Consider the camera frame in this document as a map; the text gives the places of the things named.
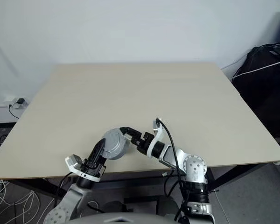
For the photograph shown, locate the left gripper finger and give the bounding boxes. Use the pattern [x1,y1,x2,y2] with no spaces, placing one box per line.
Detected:
[88,138,107,162]

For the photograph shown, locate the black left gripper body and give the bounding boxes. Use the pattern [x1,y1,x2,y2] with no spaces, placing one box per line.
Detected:
[80,157,107,180]

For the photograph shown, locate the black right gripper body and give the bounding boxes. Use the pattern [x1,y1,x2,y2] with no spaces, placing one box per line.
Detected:
[135,131,156,156]

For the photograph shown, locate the silver motor cover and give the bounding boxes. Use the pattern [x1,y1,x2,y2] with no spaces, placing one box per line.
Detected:
[100,127,128,154]

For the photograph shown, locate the dark rounded shape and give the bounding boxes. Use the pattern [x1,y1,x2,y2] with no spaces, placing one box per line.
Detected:
[158,195,178,210]
[100,202,129,213]

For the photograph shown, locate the black rectangular base block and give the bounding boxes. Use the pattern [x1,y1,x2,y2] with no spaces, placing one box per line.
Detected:
[123,195,159,208]

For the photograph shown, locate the silver robot torso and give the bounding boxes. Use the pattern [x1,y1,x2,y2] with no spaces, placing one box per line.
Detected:
[70,210,178,224]

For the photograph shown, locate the black bag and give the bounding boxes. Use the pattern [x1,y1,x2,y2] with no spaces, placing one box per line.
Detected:
[232,46,280,140]

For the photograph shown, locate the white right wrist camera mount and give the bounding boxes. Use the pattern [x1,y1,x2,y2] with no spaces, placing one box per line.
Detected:
[147,118,171,159]

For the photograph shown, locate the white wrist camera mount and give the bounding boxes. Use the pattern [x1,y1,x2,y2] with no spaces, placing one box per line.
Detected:
[147,118,171,159]
[65,154,101,182]

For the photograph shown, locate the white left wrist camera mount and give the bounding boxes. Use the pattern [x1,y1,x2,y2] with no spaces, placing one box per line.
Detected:
[65,154,101,182]

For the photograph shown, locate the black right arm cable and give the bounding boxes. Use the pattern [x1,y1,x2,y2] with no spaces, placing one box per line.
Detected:
[155,118,189,222]

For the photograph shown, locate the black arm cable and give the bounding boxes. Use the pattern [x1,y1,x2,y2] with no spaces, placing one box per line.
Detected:
[55,172,73,201]
[155,118,189,222]

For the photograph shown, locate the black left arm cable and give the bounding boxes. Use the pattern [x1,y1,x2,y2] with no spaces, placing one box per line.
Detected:
[55,172,73,201]

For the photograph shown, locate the black metal table frame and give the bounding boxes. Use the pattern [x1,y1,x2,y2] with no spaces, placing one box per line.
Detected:
[4,161,280,199]

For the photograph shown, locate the white cable on bag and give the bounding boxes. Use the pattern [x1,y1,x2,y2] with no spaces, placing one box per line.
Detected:
[233,60,280,77]

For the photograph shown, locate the black cable bundle on bag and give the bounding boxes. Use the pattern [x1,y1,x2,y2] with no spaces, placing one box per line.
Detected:
[259,43,280,56]

